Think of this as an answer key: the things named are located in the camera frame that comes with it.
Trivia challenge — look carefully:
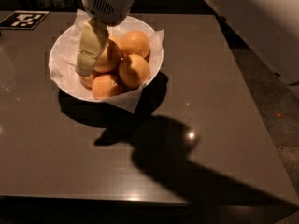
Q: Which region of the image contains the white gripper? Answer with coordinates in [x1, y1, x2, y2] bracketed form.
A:
[76, 0, 135, 77]

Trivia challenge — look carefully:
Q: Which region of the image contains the white bowl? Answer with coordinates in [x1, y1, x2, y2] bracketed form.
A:
[49, 13, 164, 104]

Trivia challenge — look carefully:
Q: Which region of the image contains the black white marker tag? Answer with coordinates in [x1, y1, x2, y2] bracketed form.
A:
[0, 10, 49, 30]

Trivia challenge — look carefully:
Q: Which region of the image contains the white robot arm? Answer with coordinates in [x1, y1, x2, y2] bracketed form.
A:
[78, 0, 299, 94]

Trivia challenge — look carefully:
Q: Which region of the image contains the white paper liner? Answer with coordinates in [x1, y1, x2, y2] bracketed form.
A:
[48, 8, 165, 114]

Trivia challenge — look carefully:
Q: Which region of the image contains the left low orange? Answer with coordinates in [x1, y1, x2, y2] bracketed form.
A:
[79, 71, 99, 89]

